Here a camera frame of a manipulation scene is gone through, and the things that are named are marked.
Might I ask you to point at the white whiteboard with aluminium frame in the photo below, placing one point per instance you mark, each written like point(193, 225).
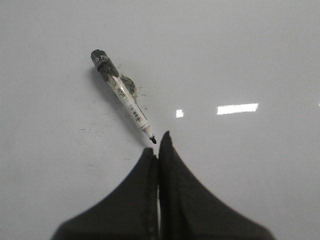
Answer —
point(235, 82)

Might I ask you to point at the white black whiteboard marker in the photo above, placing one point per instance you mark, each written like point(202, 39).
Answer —
point(123, 88)

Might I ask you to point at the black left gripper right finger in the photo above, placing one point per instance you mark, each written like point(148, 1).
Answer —
point(189, 211)

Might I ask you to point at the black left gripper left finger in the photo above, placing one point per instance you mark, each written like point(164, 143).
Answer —
point(129, 212)

